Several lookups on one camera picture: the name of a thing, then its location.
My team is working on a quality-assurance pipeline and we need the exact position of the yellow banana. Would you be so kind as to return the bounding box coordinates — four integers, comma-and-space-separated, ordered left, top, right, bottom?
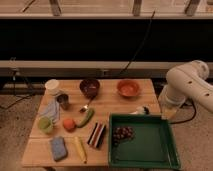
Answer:
74, 137, 87, 163

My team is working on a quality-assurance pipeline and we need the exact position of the green plastic tray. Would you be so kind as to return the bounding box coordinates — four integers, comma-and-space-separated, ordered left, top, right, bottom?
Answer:
108, 114, 181, 170

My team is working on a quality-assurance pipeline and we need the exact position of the metal spoon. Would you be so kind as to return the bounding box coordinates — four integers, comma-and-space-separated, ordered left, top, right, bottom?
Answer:
79, 97, 95, 113

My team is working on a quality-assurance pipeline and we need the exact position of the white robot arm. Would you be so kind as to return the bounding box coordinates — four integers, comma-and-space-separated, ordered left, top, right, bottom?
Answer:
158, 60, 213, 120

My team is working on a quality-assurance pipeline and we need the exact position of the light blue cloth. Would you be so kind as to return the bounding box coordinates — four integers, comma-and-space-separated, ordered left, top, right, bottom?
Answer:
40, 99, 60, 123

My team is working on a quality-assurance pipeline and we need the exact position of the green cucumber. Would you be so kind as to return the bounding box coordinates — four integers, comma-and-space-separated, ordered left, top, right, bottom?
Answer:
77, 108, 95, 128

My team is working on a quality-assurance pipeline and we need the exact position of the wall power outlet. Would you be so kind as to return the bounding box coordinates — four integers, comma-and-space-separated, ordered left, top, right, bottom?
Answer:
102, 70, 109, 76

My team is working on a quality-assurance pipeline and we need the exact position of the blue sponge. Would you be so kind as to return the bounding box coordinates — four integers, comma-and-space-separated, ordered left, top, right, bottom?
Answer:
50, 137, 68, 161

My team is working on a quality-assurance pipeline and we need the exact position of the orange bowl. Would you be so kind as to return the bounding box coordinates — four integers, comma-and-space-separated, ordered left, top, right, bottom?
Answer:
117, 79, 141, 97

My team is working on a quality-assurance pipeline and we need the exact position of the black cable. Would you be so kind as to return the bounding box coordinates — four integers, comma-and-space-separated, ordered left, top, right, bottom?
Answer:
118, 9, 157, 77

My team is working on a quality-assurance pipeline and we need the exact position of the white paper cup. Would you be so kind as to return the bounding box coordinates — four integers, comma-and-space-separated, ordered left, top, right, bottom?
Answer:
45, 79, 60, 95

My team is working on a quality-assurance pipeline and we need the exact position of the dark maroon bowl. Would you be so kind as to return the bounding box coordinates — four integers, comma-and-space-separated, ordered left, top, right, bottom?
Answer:
79, 78, 100, 98

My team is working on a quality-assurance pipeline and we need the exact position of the small metal cup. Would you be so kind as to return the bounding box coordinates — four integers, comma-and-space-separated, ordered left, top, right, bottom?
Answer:
56, 94, 70, 110

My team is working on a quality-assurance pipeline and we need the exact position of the dark purple grape bunch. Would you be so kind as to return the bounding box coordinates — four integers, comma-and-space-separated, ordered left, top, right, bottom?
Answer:
112, 126, 134, 144

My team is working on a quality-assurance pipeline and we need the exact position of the striped red black block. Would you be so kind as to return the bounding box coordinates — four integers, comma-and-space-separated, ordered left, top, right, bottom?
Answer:
87, 122, 106, 149

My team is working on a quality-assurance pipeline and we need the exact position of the green plastic cup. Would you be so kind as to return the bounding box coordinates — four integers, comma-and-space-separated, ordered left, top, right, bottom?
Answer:
37, 117, 53, 134

